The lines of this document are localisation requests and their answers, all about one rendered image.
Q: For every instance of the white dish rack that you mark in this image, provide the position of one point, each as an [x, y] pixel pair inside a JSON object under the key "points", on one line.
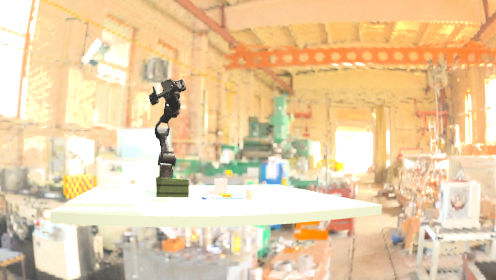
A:
{"points": [[220, 186]]}

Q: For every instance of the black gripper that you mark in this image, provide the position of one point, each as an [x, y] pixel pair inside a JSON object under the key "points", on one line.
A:
{"points": [[168, 94]]}

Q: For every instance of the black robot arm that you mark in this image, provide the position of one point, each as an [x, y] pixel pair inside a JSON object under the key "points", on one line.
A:
{"points": [[167, 155]]}

